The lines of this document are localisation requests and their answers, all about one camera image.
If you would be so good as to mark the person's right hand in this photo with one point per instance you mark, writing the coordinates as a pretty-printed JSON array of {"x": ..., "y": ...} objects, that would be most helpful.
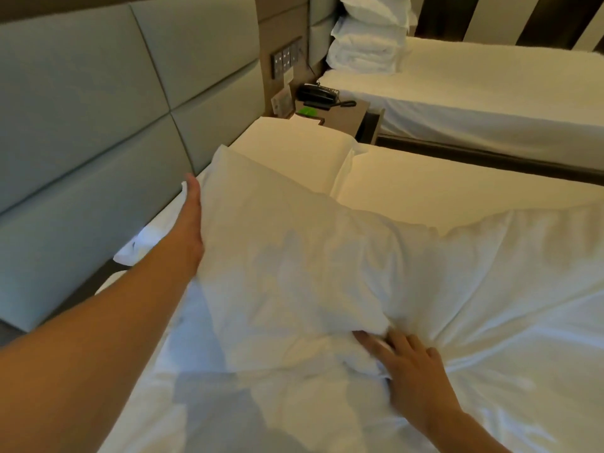
[{"x": 415, "y": 372}]

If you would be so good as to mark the person's left hand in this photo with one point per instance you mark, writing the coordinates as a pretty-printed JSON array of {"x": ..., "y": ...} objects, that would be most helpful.
[{"x": 191, "y": 231}]

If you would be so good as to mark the person's right thumb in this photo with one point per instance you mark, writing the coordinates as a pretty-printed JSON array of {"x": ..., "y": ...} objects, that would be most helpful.
[{"x": 373, "y": 348}]

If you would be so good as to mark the person's left thumb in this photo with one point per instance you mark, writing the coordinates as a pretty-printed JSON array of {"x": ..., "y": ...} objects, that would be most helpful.
[{"x": 189, "y": 191}]

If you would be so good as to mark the person's right forearm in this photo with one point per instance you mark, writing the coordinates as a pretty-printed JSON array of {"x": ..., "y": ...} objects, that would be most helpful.
[{"x": 465, "y": 431}]

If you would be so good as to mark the person's left forearm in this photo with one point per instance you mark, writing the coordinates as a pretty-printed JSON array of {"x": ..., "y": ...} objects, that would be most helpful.
[{"x": 94, "y": 344}]

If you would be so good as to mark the white duvet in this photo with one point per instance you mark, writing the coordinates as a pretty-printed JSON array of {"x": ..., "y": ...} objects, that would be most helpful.
[{"x": 424, "y": 349}]

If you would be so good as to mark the grey padded headboard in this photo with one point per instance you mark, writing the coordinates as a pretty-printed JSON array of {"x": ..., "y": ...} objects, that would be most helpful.
[
  {"x": 94, "y": 113},
  {"x": 322, "y": 28}
]

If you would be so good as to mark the green notepad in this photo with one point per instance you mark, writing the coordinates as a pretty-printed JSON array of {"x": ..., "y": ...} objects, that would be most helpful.
[{"x": 309, "y": 111}]

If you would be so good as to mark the black telephone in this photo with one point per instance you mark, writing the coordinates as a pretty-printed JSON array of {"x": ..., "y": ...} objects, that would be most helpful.
[{"x": 318, "y": 94}]

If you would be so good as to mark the wooden nightstand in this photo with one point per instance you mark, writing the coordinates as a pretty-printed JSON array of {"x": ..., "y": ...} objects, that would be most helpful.
[{"x": 347, "y": 115}]

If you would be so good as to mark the stack of white pillows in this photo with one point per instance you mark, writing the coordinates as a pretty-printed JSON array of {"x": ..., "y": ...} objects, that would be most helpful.
[{"x": 370, "y": 35}]

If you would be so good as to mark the wall switch panel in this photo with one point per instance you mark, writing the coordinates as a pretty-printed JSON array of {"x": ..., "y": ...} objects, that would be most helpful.
[{"x": 285, "y": 58}]

